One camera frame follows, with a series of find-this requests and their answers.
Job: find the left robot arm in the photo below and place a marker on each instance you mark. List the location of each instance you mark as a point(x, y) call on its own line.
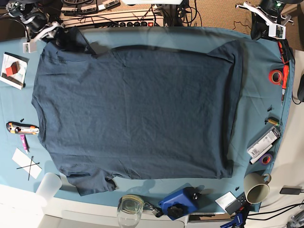
point(290, 2)

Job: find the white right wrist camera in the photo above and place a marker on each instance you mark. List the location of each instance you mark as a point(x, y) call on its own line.
point(30, 46)

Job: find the small yellow battery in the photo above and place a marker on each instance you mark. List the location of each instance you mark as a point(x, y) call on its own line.
point(272, 121)

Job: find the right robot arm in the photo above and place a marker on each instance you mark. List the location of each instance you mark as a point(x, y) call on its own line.
point(17, 8)

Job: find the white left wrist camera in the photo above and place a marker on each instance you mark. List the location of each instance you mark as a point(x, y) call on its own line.
point(277, 31)

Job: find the pink glue tube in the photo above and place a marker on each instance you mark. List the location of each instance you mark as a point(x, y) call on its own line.
point(24, 143)

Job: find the packaged marker set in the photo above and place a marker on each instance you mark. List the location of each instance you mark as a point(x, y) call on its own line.
point(265, 142)

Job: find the blue clamp device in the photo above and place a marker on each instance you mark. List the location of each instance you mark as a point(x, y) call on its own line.
point(180, 203)

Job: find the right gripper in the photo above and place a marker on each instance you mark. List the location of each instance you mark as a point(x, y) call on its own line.
point(38, 27)

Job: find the orange black hand tool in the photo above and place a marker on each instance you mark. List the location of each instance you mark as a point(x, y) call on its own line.
point(284, 50)

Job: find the purple tape roll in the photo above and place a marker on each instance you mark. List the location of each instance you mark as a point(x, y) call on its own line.
point(265, 159)

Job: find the clear glass jar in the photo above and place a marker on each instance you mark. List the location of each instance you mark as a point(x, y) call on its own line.
point(129, 211)

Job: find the white business card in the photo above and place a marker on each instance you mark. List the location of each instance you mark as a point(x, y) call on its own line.
point(225, 200)

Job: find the white paper card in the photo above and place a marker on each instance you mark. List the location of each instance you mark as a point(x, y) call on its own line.
point(26, 163)

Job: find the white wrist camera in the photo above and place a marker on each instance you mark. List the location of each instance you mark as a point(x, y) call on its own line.
point(30, 46)
point(277, 31)

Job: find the silver padlock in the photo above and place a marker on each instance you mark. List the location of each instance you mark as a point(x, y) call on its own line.
point(156, 211)

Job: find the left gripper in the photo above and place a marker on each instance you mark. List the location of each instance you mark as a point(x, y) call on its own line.
point(263, 15)

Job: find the dark blue T-shirt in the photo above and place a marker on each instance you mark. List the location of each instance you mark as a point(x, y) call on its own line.
point(136, 112)

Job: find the red tape roll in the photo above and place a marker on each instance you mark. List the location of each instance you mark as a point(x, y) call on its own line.
point(275, 77)

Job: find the black power adapter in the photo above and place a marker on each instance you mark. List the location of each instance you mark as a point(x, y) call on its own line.
point(291, 191)

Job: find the teal table cloth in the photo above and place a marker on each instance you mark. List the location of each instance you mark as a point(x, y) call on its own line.
point(259, 98)

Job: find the black remote control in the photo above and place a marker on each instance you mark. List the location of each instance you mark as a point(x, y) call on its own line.
point(239, 202)

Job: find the blue spring clamp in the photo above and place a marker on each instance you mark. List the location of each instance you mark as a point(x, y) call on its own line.
point(238, 221)

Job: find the booklet with red cube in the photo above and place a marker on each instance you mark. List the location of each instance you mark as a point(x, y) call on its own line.
point(13, 70)

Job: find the orange screwdriver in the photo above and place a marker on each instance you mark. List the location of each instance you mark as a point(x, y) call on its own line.
point(285, 78)

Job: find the frosted plastic cup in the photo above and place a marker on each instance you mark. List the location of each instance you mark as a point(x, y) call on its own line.
point(49, 186)

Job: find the orange utility knife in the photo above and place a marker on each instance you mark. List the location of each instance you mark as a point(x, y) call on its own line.
point(19, 128)

